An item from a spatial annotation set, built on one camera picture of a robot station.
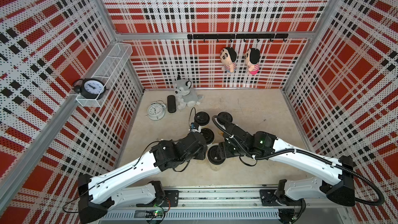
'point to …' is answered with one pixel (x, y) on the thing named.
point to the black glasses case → (171, 107)
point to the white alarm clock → (156, 110)
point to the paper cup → (215, 167)
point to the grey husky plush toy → (187, 96)
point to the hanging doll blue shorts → (228, 57)
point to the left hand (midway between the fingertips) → (205, 147)
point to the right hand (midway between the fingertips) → (225, 150)
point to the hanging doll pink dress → (252, 58)
